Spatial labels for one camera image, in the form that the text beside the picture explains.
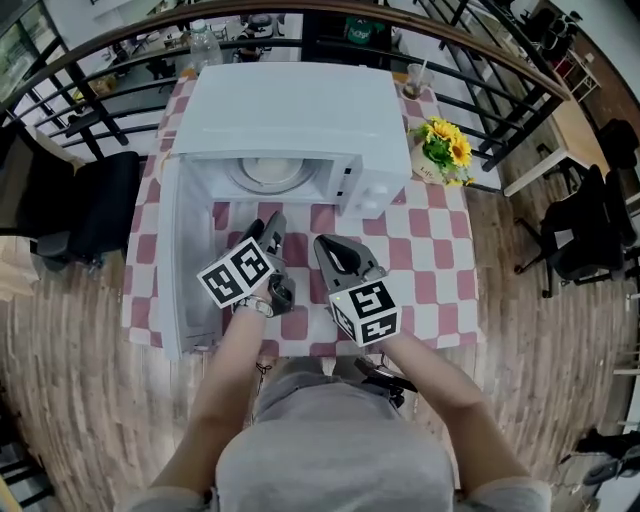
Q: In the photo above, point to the black railing with wooden rail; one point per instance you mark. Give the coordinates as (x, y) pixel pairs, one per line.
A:
(480, 40)

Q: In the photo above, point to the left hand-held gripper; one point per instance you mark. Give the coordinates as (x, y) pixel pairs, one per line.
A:
(235, 272)

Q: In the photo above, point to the clear plastic water bottle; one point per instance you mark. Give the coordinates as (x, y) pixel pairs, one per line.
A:
(205, 47)

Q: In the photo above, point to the clear plastic cup with straw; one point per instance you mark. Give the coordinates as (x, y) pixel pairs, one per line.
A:
(416, 82)

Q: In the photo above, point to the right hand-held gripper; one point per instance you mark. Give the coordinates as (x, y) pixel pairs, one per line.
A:
(367, 312)

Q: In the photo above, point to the sunflower bouquet in white pot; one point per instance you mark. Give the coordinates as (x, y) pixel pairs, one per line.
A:
(442, 147)

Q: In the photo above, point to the black office chair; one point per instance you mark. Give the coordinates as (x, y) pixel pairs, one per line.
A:
(85, 200)
(590, 235)

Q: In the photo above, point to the person's left forearm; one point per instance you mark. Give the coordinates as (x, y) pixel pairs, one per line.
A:
(225, 385)

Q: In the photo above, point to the person's grey shirt torso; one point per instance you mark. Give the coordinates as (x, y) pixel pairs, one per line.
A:
(335, 450)

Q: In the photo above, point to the white wooden-top table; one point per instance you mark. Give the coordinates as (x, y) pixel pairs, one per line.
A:
(575, 135)

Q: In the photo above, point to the red white checkered tablecloth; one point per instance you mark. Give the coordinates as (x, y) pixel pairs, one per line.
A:
(430, 250)

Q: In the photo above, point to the white microwave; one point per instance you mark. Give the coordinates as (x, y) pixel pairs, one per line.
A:
(287, 110)

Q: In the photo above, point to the black bag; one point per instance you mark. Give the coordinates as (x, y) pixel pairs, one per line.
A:
(607, 455)

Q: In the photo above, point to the person's right forearm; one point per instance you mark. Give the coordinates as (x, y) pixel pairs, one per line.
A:
(440, 400)

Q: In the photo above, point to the green bag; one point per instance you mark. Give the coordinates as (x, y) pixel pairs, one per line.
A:
(364, 30)

